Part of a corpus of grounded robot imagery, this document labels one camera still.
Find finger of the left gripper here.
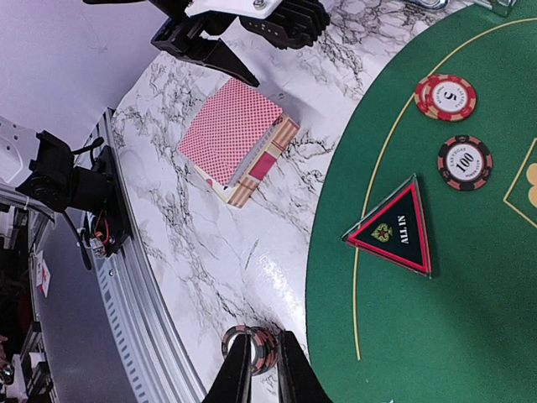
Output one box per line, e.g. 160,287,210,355
205,39,259,87

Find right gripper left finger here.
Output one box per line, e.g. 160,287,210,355
202,329,252,403

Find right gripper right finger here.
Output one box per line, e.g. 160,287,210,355
277,331,331,403

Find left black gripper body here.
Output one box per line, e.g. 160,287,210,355
151,12,235,70

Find dark brown poker chip stack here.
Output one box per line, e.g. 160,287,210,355
221,325,278,376

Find red playing card deck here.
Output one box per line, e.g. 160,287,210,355
178,79,282,186

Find black triangular all-in button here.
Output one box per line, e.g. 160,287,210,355
341,174,432,278

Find red chips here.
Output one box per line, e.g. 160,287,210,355
414,74,477,122

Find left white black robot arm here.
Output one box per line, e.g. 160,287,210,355
6,1,264,213

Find playing card box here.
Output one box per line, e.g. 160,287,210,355
194,113,300,208

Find round green poker mat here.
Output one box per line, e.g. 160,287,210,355
305,1,536,402

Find aluminium poker chip case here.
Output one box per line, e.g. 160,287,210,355
404,0,519,17

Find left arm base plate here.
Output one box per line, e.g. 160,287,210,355
81,145,132,259

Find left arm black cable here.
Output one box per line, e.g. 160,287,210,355
62,138,106,272

